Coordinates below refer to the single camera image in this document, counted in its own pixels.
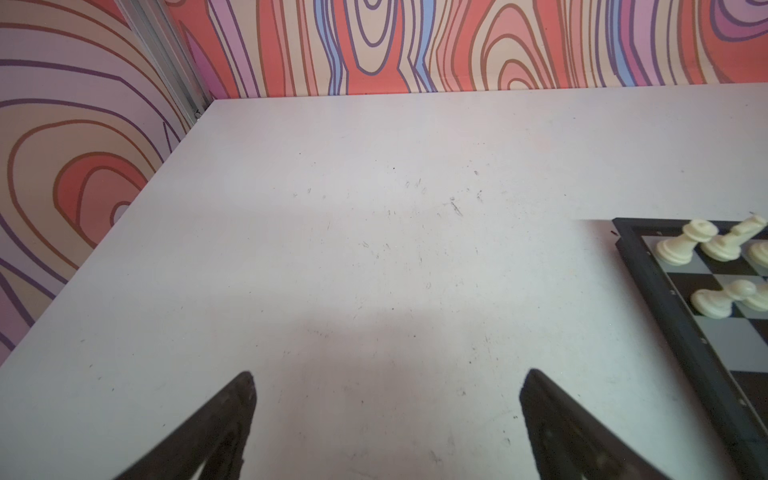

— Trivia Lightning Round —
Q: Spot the white chess knight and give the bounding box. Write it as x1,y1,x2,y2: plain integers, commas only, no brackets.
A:
701,214,767,262

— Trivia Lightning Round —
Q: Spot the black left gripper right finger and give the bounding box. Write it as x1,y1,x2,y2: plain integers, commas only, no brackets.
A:
519,369,667,480

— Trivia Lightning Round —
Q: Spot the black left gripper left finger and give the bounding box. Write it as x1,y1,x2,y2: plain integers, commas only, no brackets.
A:
118,371,257,479

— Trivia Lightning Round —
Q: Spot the white chess rook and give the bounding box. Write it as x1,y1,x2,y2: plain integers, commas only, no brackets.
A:
655,219,719,266

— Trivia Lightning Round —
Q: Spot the black and grey chessboard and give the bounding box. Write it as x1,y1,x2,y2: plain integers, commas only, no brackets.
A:
612,218,767,479

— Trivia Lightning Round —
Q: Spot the white chess pawn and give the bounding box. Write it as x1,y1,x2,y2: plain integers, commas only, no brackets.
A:
690,280,757,319

